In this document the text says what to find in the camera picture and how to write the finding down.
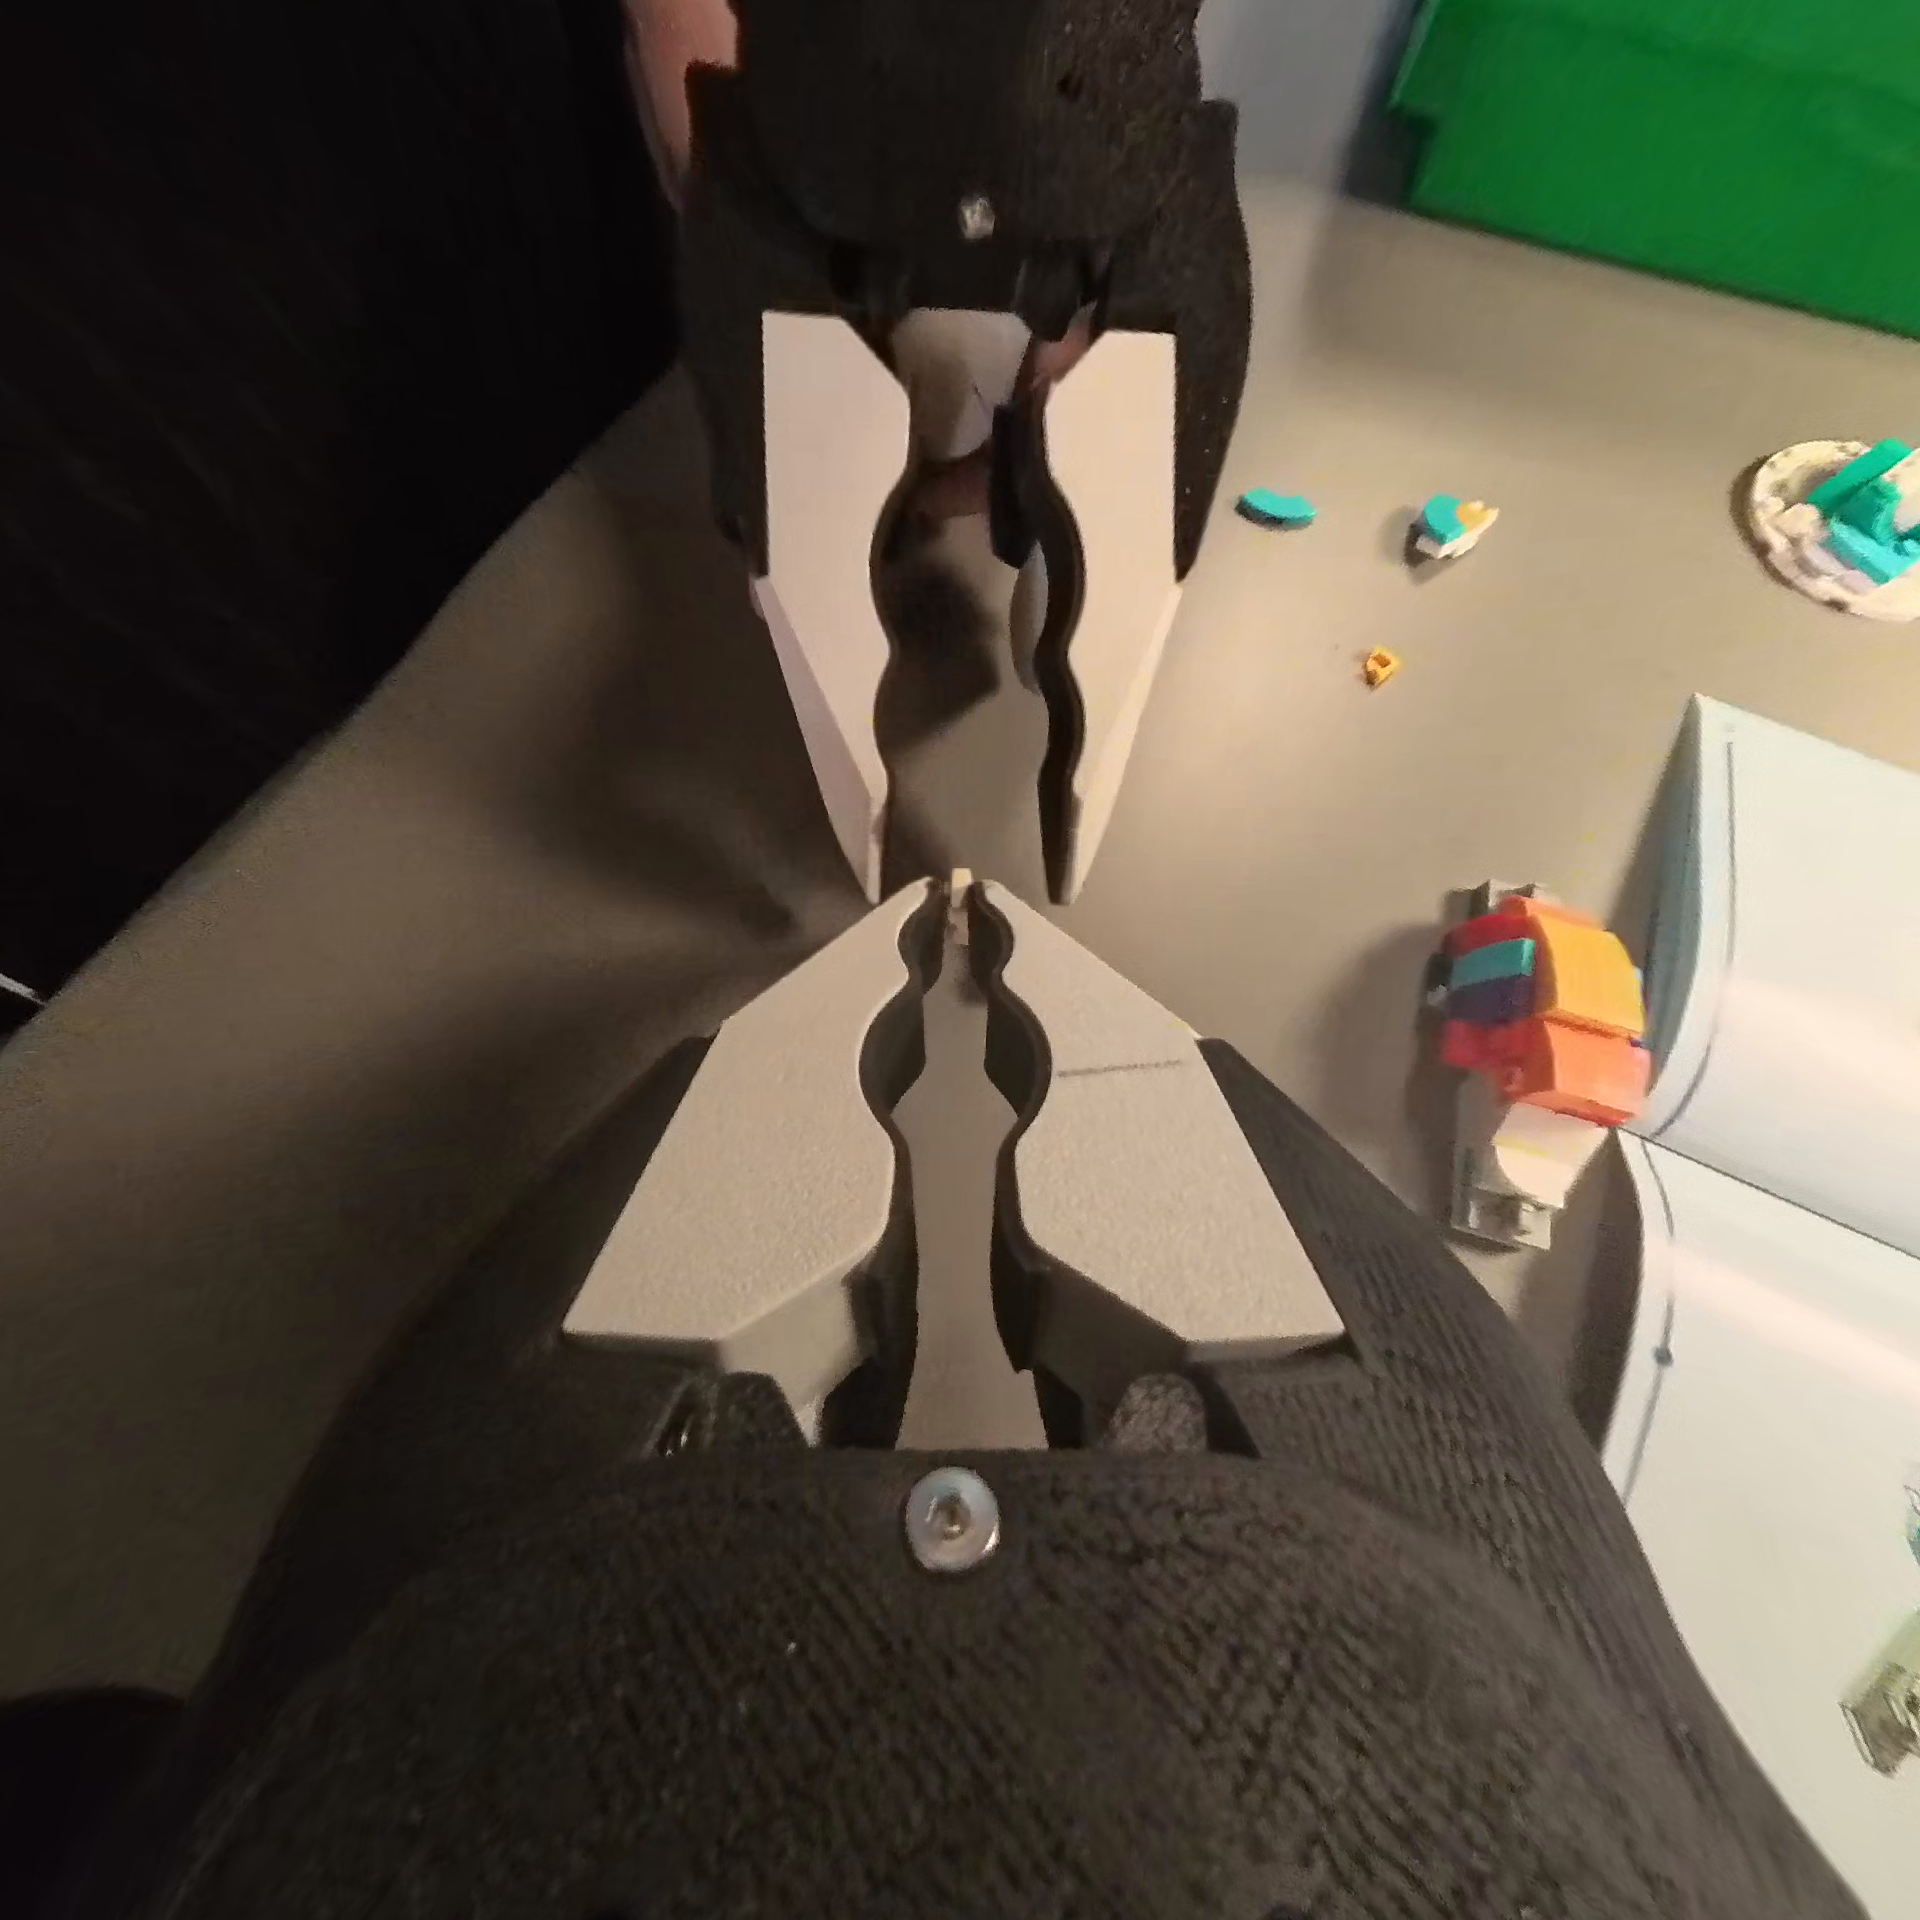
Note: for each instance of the orange and red lego model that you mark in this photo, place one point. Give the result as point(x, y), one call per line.
point(1560, 1036)

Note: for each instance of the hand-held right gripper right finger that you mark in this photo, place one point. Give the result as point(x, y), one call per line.
point(1172, 1200)

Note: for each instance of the small orange lego piece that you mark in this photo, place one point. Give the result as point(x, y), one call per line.
point(1382, 666)

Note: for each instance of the teal curved lego piece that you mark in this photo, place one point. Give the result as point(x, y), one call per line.
point(1276, 507)

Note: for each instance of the open instruction booklet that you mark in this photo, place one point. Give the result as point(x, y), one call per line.
point(1800, 973)

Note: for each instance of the person's left hand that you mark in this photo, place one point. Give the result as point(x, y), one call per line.
point(661, 83)

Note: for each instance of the teal and white lego assembly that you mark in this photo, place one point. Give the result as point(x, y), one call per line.
point(1453, 528)

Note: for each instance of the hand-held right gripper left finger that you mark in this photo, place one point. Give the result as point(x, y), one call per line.
point(750, 1200)

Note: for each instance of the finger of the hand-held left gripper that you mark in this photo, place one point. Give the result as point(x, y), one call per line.
point(818, 523)
point(1125, 523)

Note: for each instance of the round white lego base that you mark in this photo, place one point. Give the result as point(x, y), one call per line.
point(1800, 523)

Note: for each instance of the green plastic bin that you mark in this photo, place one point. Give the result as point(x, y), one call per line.
point(1650, 148)

